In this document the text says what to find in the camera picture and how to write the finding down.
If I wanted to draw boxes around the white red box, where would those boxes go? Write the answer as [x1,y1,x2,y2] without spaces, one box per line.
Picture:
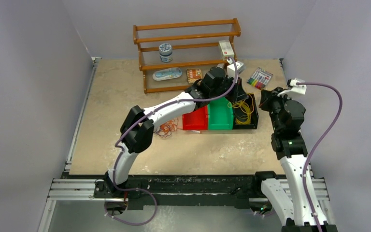
[218,40,235,60]

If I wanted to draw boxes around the green plastic bin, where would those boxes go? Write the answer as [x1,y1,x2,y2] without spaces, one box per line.
[207,97,234,130]

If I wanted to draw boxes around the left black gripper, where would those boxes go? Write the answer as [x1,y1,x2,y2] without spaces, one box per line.
[210,75,248,104]

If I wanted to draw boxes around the red plastic bin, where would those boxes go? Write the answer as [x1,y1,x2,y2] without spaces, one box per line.
[182,106,208,131]

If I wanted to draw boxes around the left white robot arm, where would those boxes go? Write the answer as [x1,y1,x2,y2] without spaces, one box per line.
[104,64,248,198]

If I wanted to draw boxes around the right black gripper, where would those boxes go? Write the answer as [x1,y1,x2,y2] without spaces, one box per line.
[258,87,294,132]

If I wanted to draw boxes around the blue white jar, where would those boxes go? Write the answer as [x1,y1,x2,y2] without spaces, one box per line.
[158,43,172,62]

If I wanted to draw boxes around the coloured marker set pack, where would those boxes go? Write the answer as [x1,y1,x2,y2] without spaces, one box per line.
[247,67,273,90]

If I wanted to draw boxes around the yellow cables in black bin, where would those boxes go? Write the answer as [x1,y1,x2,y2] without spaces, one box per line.
[233,96,256,126]

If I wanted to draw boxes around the blue correction tape package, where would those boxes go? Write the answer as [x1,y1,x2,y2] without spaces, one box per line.
[152,67,183,81]

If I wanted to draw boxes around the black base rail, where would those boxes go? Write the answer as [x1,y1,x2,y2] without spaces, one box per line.
[94,171,285,210]

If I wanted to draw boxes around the orange spiral notebook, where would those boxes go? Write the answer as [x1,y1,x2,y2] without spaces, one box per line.
[186,69,203,84]

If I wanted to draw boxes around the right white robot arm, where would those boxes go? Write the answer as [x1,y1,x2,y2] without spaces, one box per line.
[252,87,338,232]

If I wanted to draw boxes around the orange cable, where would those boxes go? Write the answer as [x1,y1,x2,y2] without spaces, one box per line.
[158,117,184,135]

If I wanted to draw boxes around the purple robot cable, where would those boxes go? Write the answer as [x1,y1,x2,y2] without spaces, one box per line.
[253,81,343,232]
[103,57,239,227]

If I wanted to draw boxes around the wooden three-tier shelf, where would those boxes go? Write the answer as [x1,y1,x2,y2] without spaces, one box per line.
[132,18,241,94]

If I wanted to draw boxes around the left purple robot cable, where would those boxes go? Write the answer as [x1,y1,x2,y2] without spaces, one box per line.
[103,57,239,227]

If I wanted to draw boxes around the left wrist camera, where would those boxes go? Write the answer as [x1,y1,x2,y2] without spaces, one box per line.
[227,58,246,78]

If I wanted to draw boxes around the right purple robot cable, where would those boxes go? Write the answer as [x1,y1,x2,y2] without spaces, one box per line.
[253,81,343,232]

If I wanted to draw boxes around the black plastic bin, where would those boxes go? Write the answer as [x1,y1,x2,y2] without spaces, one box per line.
[231,93,259,130]

